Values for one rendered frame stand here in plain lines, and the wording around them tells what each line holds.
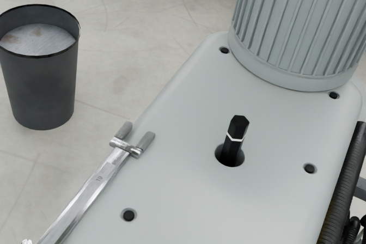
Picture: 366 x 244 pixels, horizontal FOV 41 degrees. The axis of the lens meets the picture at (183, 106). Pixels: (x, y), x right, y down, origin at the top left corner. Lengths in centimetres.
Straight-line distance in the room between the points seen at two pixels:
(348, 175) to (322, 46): 20
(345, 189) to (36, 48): 240
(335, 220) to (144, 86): 284
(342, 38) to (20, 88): 241
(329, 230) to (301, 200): 11
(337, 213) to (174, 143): 25
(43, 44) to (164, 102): 234
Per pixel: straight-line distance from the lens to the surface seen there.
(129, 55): 369
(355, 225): 106
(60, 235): 51
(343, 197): 73
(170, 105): 64
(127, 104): 331
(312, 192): 60
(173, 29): 401
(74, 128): 316
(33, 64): 274
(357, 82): 134
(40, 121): 309
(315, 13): 64
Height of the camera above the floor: 234
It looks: 44 degrees down
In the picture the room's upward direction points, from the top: 11 degrees clockwise
